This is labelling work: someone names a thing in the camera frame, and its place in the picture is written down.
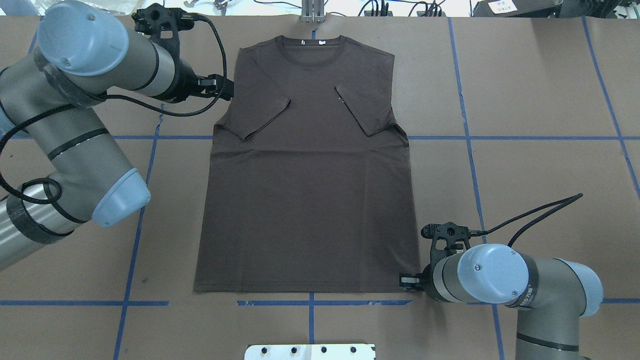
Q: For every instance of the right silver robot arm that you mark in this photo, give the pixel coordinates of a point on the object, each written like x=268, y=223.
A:
x=551, y=295

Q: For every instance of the aluminium frame post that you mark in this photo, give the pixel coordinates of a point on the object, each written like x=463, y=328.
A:
x=313, y=11

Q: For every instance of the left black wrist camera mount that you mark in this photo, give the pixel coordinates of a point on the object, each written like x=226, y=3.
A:
x=163, y=24

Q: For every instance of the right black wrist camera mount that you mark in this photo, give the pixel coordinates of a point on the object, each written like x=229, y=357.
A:
x=447, y=239

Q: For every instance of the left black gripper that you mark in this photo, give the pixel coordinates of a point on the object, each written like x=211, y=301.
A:
x=186, y=83

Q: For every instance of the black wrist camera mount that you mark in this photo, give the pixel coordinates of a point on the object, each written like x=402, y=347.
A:
x=163, y=24
x=447, y=239

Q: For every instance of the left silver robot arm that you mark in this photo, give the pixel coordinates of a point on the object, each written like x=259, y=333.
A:
x=49, y=96

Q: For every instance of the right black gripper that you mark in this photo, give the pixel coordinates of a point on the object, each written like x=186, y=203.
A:
x=426, y=278

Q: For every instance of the white metal mounting base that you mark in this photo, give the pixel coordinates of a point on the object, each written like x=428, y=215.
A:
x=322, y=351

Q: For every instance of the dark brown t-shirt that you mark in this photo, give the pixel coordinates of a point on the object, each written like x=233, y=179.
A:
x=309, y=185

